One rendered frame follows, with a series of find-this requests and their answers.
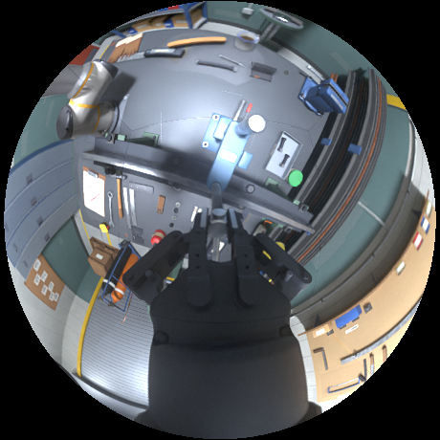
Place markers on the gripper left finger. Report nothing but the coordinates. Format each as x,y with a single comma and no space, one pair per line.
154,261

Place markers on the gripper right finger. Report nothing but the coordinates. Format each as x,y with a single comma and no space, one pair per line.
282,264

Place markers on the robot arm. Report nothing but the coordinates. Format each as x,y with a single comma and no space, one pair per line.
89,99

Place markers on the blue tail stop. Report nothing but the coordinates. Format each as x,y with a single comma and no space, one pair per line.
246,160

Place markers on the yellow block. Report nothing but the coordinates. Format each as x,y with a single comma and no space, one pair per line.
280,246

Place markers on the red round button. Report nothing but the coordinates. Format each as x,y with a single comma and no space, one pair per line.
158,237

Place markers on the blue cart with orange cylinder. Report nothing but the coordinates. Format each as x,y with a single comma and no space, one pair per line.
120,278

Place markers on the cardboard box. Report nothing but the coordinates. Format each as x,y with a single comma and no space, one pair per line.
101,256

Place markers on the brown block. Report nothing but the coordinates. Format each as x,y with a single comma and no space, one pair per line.
161,204

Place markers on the yellow tape measure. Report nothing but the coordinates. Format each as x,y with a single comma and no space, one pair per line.
104,228

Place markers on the silver steel rule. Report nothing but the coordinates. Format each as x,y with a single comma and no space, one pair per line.
129,206

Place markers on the silver white tool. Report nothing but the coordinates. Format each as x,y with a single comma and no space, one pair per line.
195,213

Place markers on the silver spanner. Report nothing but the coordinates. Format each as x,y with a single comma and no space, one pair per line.
110,209

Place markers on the green round button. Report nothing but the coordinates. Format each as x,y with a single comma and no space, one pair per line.
295,178

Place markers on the brown clipboard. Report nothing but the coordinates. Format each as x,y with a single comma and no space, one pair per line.
93,192

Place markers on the black bolt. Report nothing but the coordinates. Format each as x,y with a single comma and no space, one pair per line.
282,144
285,161

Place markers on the cork notice board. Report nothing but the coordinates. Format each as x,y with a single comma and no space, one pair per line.
44,282

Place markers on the tan pegboard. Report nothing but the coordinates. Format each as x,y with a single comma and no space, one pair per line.
385,309

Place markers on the white parts tray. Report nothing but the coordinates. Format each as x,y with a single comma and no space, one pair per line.
294,151

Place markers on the grey locker row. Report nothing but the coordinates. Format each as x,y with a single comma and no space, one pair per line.
37,199

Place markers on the stack of long rails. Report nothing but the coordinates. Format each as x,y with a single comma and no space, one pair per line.
357,151

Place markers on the silver pin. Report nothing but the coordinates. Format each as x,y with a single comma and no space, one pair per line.
239,110

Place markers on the red pin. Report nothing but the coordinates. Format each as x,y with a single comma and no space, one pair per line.
249,107

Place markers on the blue bench vise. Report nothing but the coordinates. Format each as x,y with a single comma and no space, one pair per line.
323,96

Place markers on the dark grey angle block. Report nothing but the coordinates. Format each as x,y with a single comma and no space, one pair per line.
263,70

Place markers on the dark flat file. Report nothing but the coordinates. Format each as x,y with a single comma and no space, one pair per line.
216,65

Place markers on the black spirit level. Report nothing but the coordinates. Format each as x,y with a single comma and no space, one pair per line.
163,52

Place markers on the thin silver scriber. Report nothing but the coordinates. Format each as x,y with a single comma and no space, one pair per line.
232,61

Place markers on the brown bench brush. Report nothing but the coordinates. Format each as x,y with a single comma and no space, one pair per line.
129,46

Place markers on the red cabinet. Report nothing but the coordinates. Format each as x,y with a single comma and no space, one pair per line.
86,55

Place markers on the blue shelf unit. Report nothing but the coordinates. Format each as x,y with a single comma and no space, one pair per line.
161,20

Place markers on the grey handwheel stand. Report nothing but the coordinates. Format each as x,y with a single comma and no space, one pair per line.
280,17

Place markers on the dark guide rail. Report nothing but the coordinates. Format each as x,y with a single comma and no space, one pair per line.
137,154
271,209

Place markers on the blue rail clip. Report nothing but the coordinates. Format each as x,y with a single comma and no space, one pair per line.
326,141
354,148

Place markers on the blue clamp base plate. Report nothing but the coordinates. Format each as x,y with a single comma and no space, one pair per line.
210,135

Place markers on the grey clamp post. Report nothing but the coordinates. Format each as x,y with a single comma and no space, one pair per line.
256,123

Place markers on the small grey wall box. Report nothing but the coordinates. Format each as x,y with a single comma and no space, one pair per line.
247,11

